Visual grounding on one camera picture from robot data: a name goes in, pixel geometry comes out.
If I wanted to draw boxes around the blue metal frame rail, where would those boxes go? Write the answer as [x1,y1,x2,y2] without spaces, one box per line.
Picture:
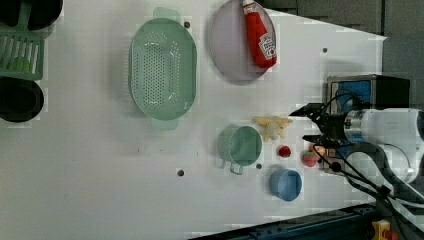
[190,204,379,240]

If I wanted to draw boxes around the green mug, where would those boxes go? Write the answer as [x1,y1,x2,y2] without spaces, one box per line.
[217,126,262,175]

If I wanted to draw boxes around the green dish rack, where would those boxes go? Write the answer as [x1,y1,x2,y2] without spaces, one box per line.
[0,0,45,81]

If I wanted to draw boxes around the yellow plush peeled banana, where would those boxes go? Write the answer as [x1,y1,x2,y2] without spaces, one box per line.
[254,117,292,142]

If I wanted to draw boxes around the red plush ketchup bottle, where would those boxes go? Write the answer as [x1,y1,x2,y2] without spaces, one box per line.
[242,0,277,69]

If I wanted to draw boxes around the small red toy ball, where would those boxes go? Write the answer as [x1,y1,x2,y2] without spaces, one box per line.
[278,146,291,158]

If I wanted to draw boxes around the red toy strawberry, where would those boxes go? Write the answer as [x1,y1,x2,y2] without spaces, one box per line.
[302,151,318,167]

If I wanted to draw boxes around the black bowl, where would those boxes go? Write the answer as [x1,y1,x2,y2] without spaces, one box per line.
[0,77,44,123]

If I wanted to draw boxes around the green oval colander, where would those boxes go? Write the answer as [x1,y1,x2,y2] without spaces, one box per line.
[128,7,197,130]

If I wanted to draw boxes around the black pan top left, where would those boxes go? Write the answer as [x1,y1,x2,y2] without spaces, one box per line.
[0,0,64,30]

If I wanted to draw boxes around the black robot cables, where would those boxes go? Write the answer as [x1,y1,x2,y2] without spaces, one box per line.
[313,89,424,240]

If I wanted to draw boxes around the blue cup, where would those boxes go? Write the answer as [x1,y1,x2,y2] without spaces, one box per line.
[269,169,302,202]

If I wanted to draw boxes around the grey round plate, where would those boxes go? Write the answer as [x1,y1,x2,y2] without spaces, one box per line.
[209,0,277,81]

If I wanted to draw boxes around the yellow red emergency button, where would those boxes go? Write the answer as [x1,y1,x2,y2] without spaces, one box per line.
[372,220,399,240]

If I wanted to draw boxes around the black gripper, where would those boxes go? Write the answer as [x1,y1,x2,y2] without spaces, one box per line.
[290,103,347,146]

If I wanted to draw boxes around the orange toy slice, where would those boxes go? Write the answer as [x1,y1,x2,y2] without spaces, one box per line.
[311,144,326,156]

